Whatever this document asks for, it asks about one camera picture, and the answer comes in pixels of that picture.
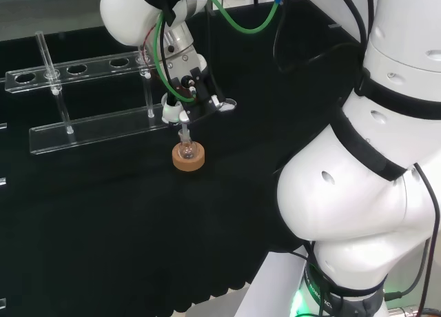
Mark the small glass round-bottom flask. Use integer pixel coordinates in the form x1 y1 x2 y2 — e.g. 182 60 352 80
178 129 197 161

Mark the cork ring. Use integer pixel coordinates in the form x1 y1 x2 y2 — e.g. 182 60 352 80
172 141 206 174

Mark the clear acrylic funnel stand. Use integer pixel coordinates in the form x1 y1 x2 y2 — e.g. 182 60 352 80
4 30 189 156

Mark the pale board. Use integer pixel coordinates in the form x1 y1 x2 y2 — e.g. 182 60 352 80
234 251 311 317

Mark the black bench cloth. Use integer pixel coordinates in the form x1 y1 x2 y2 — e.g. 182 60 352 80
0 0 371 317

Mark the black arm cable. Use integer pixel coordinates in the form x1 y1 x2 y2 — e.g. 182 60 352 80
384 163 441 317

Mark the green cable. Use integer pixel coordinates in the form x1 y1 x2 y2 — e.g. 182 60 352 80
154 0 280 103

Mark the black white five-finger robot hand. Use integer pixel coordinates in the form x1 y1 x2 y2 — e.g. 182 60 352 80
161 53 238 125

